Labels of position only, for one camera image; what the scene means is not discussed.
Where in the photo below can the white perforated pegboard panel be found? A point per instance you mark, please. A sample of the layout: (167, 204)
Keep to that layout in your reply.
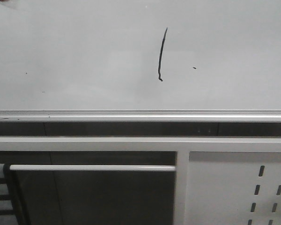
(233, 189)

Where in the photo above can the white horizontal metal rod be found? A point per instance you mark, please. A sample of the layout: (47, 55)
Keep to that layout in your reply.
(147, 168)

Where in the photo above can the white metal stand frame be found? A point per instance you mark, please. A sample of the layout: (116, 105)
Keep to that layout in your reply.
(182, 145)

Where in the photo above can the whiteboard with aluminium frame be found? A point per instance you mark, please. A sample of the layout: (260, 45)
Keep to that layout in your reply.
(140, 60)

